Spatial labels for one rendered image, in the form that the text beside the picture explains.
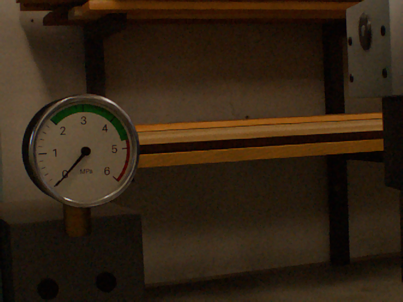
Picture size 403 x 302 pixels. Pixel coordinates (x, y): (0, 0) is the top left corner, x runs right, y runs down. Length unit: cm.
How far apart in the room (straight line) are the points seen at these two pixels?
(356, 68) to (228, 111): 237
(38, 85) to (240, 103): 80
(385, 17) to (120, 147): 31
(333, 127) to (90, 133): 236
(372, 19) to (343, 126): 209
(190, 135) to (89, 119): 213
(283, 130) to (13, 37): 104
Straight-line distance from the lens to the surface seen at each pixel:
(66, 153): 43
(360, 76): 75
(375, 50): 71
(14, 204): 56
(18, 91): 293
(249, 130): 263
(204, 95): 309
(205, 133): 257
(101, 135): 44
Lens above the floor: 68
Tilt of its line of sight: 3 degrees down
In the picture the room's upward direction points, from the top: 3 degrees counter-clockwise
